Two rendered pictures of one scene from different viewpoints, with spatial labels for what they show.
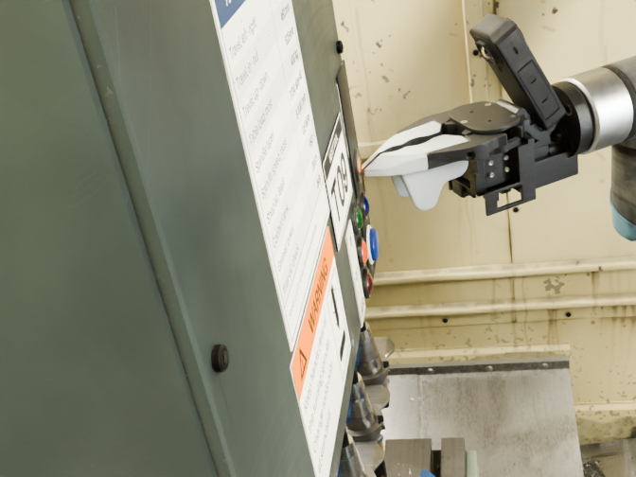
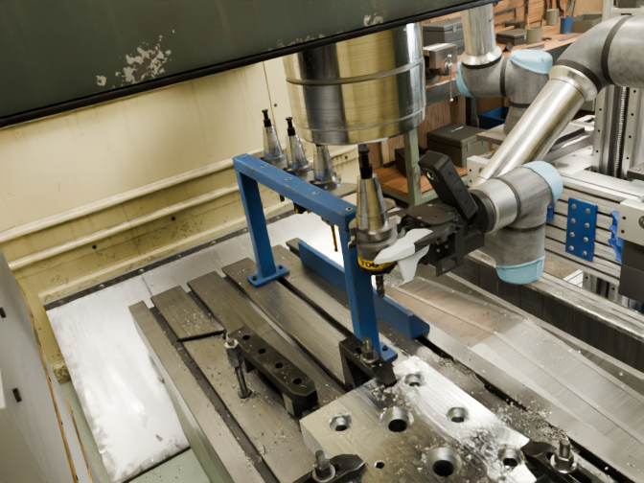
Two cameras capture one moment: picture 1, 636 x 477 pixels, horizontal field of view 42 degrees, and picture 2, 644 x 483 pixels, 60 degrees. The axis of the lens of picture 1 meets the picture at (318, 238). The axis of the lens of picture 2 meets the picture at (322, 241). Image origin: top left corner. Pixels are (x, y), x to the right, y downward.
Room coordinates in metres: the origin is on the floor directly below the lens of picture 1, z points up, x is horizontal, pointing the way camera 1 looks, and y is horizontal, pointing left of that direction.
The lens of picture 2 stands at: (-0.04, 0.71, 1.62)
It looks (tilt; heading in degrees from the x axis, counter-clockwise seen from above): 27 degrees down; 319
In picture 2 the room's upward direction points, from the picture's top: 10 degrees counter-clockwise
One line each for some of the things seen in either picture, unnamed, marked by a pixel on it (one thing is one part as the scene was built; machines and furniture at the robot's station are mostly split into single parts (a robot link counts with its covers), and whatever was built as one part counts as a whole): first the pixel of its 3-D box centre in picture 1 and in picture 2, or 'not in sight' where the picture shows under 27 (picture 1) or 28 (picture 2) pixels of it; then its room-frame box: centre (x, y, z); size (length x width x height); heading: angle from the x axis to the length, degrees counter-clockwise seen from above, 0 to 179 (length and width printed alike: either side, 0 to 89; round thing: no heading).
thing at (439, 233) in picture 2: not in sight; (428, 233); (0.37, 0.16, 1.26); 0.09 x 0.05 x 0.02; 90
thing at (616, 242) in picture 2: not in sight; (617, 236); (0.40, -0.66, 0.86); 0.09 x 0.09 x 0.09; 76
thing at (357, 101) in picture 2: not in sight; (355, 74); (0.42, 0.22, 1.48); 0.16 x 0.16 x 0.12
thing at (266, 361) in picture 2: not in sight; (273, 371); (0.68, 0.26, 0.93); 0.26 x 0.05 x 0.06; 172
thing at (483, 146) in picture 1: (467, 144); not in sight; (0.66, -0.14, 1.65); 0.09 x 0.05 x 0.02; 106
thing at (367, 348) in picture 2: not in sight; (369, 371); (0.49, 0.19, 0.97); 0.13 x 0.03 x 0.15; 167
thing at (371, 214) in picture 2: not in sight; (369, 199); (0.42, 0.22, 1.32); 0.04 x 0.04 x 0.07
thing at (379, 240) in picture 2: not in sight; (373, 231); (0.42, 0.22, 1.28); 0.06 x 0.06 x 0.03
